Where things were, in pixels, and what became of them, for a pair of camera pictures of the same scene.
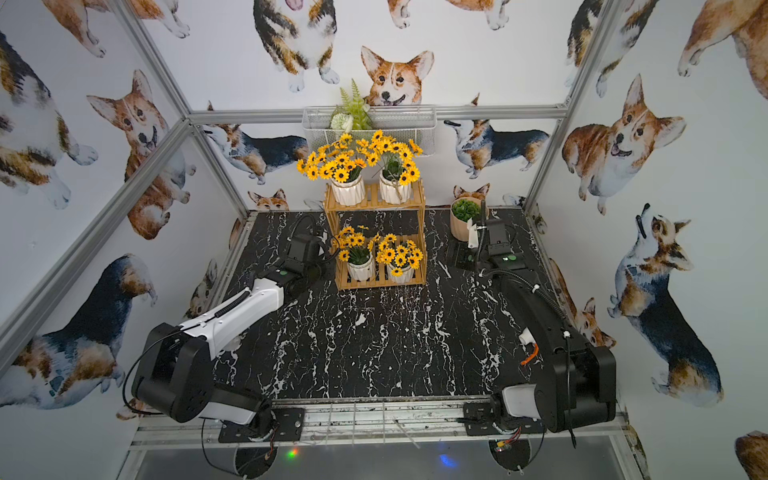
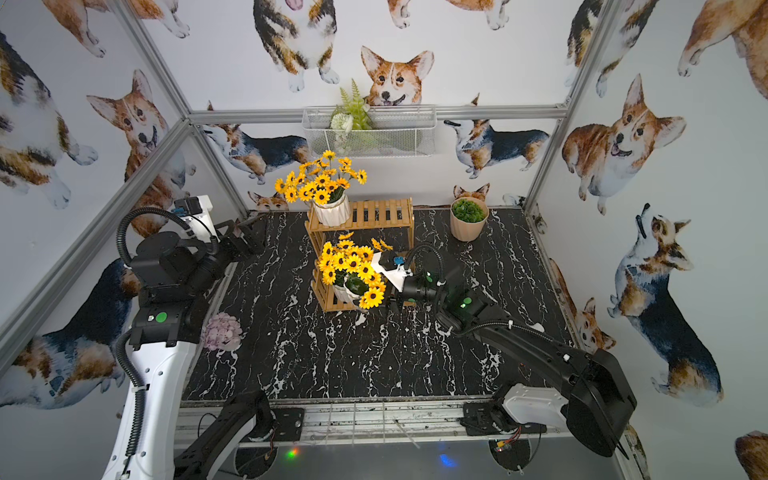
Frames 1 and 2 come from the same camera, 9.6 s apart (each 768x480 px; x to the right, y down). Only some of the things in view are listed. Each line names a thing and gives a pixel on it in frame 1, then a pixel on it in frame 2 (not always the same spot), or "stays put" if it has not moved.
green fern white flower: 352,115 stays put
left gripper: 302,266 -> 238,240
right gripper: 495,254 -> 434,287
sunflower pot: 342,165 -> 322,185
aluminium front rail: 377,424 stays put
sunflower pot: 397,168 -> 348,268
